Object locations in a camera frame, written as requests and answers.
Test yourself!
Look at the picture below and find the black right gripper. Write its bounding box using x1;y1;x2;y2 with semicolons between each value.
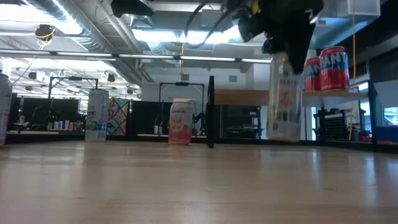
222;0;324;75

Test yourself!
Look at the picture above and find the red Fanta strawberry can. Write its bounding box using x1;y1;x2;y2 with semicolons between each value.
303;56;322;92
319;45;350;92

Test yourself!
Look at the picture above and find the silver Celsius can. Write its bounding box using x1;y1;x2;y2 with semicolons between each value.
266;52;305;143

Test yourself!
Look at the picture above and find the white Celsius Arctic can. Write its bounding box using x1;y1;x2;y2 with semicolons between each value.
85;88;110;143

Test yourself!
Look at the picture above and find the pink Spindrift can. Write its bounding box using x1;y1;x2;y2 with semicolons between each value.
168;98;193;146

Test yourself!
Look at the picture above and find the white and pink tall can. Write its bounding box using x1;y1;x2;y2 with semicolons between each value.
0;73;13;146

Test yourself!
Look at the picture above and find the wooden shelf board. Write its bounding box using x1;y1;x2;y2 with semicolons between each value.
213;88;370;108

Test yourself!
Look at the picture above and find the long ceiling light strip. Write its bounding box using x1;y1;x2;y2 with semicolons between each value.
0;49;273;64

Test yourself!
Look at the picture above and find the black cabinet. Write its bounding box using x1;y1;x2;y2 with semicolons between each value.
221;105;262;140

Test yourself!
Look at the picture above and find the colourful patterned panel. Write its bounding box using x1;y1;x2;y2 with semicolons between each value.
106;97;130;136

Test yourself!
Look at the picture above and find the black partition panel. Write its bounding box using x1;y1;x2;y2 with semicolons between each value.
129;100;174;141
9;98;81;131

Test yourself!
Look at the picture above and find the blue bin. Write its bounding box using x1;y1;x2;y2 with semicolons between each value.
375;125;398;143

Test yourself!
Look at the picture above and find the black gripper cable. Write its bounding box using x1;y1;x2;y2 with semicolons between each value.
185;0;240;49

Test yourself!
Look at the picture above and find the ceiling cable reel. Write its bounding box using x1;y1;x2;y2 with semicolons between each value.
34;24;57;43

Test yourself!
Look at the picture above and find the black camera stand frame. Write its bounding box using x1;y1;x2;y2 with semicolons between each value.
158;82;206;138
47;76;100;100

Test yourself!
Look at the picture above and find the black wire cart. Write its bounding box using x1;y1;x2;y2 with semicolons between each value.
313;107;354;142

